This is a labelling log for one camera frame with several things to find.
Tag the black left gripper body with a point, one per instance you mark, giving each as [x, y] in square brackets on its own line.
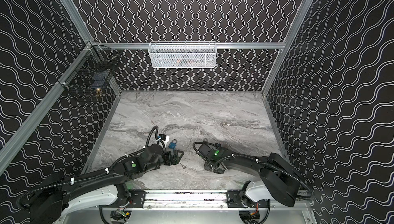
[169, 157]

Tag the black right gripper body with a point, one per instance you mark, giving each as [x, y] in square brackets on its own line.
[209, 165]

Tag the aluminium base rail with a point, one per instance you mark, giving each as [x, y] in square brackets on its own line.
[182, 200]

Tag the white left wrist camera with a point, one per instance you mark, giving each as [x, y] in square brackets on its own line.
[164, 138]

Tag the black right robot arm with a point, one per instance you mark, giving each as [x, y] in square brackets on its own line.
[278, 179]

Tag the brass object in basket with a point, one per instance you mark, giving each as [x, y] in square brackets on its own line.
[98, 93]

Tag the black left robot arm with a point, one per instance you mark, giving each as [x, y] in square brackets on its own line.
[52, 198]

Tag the blue padlock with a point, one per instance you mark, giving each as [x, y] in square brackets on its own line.
[173, 144]

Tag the white mesh wall basket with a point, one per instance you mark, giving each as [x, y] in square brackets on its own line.
[183, 55]

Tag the black wire wall basket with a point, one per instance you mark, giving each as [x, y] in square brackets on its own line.
[95, 71]

